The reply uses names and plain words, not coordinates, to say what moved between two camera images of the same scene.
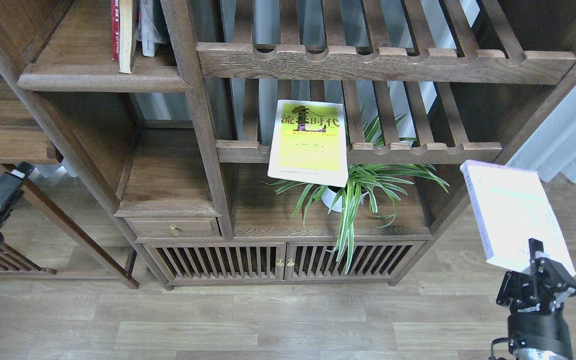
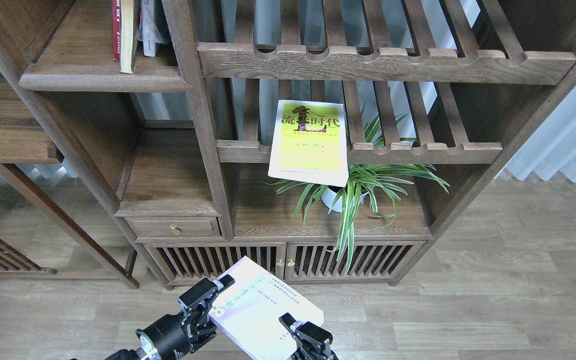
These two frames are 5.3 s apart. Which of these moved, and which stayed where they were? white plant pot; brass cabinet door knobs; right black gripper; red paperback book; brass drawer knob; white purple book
Moved: right black gripper; white purple book
Stayed: red paperback book; white plant pot; brass drawer knob; brass cabinet door knobs
